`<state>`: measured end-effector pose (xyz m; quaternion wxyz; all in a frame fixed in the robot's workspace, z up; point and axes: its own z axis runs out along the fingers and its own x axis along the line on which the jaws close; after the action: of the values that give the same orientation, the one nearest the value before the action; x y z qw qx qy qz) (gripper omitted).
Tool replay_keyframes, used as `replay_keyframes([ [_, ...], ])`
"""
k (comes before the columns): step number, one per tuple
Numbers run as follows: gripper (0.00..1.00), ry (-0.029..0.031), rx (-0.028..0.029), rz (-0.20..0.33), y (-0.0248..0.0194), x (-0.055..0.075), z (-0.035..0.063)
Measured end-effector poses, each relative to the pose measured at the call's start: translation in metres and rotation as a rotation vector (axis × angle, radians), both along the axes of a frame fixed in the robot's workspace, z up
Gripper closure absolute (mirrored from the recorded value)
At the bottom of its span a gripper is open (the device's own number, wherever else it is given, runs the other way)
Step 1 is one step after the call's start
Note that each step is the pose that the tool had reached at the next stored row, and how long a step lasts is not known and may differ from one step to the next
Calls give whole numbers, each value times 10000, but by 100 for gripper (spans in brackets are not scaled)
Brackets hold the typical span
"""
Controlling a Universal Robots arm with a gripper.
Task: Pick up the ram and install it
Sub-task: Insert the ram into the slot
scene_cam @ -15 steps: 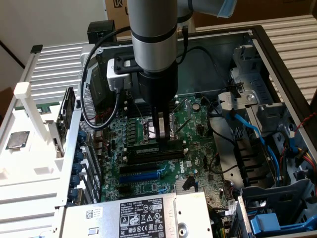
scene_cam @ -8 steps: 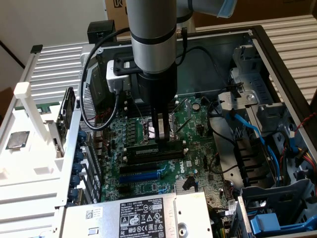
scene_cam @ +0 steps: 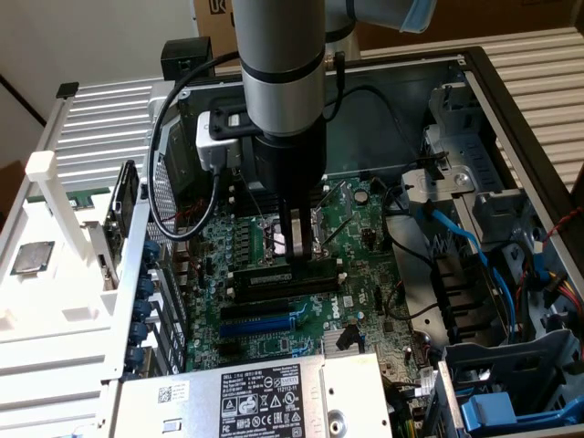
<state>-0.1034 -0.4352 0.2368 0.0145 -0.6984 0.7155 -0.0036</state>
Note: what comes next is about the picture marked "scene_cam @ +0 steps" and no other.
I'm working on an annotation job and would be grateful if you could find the blue expansion slot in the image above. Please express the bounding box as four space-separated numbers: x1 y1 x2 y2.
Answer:
218 314 297 339

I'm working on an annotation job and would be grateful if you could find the white parts rack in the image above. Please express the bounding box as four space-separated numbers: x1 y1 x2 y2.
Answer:
0 150 151 438

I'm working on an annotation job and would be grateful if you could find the blue plastic drive latch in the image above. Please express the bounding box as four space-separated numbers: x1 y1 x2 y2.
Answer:
460 391 584 435

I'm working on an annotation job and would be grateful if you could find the open grey PC case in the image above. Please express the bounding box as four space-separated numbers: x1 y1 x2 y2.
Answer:
109 45 584 438

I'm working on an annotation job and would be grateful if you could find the blue grey drive cage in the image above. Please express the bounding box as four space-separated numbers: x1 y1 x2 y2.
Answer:
437 328 584 438

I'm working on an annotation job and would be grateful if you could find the green Dell motherboard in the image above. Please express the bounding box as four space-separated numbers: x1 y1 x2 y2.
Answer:
186 175 439 398

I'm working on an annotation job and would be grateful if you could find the black camera cable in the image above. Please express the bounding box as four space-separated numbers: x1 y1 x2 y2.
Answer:
146 50 243 242

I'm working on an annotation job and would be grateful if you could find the green RAM stick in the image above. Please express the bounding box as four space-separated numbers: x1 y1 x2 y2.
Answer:
26 187 113 209

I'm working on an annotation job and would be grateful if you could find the silver chipset heatsink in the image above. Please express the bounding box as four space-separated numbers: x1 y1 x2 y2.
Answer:
324 327 366 353

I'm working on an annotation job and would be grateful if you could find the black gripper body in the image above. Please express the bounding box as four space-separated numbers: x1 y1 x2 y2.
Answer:
252 120 329 212

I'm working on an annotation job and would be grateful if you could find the black graphics card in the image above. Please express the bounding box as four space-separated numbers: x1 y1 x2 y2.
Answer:
81 159 141 293

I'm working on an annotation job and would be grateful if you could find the brown cardboard box with print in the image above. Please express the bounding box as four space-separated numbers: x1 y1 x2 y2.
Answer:
193 0 241 58

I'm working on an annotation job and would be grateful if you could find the blue SATA wire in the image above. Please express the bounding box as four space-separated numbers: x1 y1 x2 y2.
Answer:
422 203 519 341

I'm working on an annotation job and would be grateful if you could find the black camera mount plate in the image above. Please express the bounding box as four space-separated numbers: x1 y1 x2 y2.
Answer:
208 98 259 141

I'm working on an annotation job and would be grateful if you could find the red and black twisted wire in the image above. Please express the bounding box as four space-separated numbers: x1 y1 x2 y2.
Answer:
545 204 584 239

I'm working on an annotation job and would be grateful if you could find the yellow red power wire bundle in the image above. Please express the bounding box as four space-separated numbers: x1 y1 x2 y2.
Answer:
524 245 580 303

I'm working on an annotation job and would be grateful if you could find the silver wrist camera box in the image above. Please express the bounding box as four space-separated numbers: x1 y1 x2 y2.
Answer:
195 111 243 173

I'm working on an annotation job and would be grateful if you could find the grey metal disk bay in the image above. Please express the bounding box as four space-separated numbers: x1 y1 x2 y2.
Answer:
401 84 530 221

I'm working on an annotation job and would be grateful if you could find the plain brown cardboard box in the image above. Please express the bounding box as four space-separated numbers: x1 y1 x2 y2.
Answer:
355 0 584 51

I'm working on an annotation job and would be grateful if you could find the CPU socket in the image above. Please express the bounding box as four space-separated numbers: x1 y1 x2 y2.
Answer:
257 213 330 265

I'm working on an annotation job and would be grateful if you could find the silver power supply unit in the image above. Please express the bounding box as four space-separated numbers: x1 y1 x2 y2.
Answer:
116 353 393 438

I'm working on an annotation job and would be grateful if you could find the black power adapter box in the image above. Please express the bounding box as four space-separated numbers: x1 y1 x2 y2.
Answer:
161 37 213 82

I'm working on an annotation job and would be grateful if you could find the black RAM stick with label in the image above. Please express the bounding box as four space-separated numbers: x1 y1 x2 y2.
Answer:
230 266 341 289

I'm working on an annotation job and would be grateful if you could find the thin black wire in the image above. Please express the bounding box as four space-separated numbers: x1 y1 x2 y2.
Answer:
381 185 440 321

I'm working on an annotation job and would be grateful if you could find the silver CPU chip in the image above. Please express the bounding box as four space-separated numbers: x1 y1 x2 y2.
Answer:
11 240 56 276

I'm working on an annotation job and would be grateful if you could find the black plastic fan shroud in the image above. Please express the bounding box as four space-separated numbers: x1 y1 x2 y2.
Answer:
428 254 504 344

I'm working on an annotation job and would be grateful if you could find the black RAM slot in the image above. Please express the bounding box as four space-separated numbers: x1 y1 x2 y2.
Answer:
231 276 349 306

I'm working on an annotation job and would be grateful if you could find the black arm connector cable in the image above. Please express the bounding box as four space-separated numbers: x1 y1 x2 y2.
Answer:
324 50 347 122

